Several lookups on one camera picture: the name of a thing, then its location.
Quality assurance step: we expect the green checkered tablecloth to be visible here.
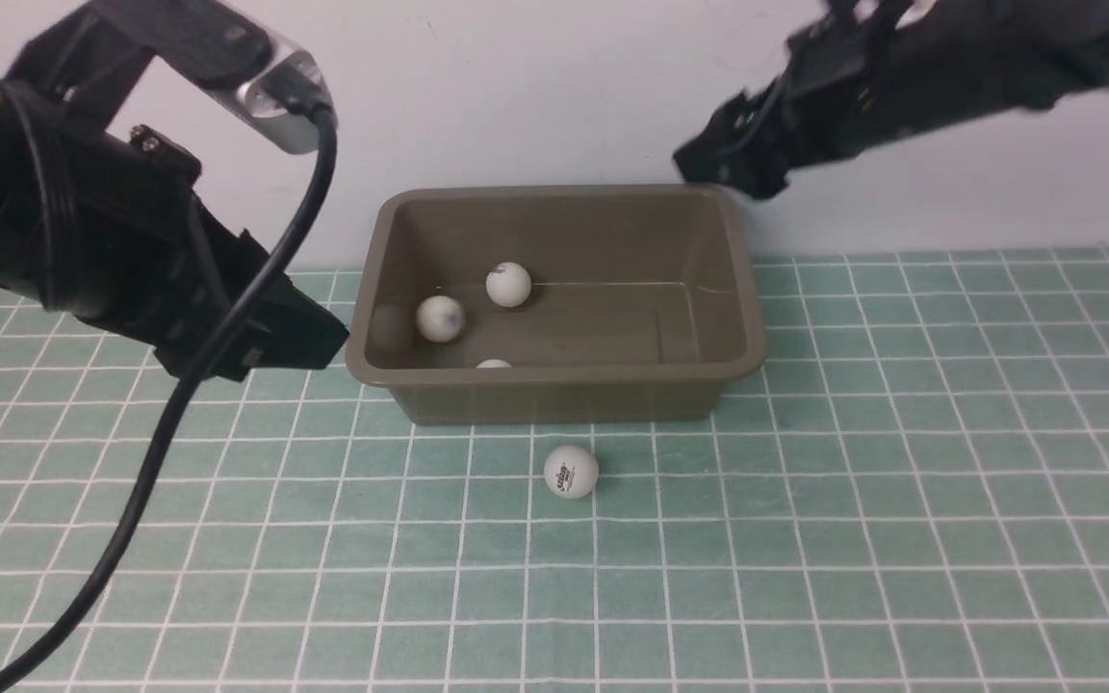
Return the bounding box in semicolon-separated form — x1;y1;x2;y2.
19;248;1109;692

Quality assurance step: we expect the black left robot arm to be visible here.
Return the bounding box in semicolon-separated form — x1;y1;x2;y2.
0;65;283;376

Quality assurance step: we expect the white ball with red logo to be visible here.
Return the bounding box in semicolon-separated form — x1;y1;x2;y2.
543;445;600;500

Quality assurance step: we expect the white ball with top mark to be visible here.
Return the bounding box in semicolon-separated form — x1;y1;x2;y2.
485;262;533;310

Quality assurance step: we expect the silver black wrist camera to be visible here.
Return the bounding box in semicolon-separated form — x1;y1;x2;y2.
6;1;333;155

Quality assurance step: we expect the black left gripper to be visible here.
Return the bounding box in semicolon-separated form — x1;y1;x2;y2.
57;126;350;378

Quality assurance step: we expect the olive green plastic bin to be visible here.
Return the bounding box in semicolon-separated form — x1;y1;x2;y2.
345;184;767;426

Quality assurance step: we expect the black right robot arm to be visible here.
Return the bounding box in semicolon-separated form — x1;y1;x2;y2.
673;1;1109;200

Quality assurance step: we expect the white ball with dark logo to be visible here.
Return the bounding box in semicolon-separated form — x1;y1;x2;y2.
415;295;467;344

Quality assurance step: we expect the black camera cable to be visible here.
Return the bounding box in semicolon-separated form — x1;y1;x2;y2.
0;101;339;693

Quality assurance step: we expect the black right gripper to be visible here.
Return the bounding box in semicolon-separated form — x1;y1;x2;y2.
673;10;906;200

